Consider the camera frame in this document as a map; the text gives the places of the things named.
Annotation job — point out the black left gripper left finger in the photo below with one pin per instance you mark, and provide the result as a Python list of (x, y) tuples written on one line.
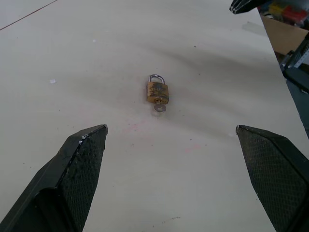
[(72, 183)]

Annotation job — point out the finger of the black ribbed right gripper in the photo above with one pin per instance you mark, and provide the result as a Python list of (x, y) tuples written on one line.
[(243, 6)]

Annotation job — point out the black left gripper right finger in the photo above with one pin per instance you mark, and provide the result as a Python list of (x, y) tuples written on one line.
[(272, 178)]

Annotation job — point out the colourful clutter pile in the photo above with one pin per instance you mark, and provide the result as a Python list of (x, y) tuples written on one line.
[(286, 12)]

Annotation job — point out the brown cardboard box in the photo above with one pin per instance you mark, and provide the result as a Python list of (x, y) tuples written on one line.
[(283, 37)]

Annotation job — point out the brass padlock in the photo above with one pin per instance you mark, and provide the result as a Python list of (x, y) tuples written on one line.
[(157, 90)]

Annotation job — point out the black metal frame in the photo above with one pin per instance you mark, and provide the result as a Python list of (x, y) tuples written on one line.
[(297, 66)]

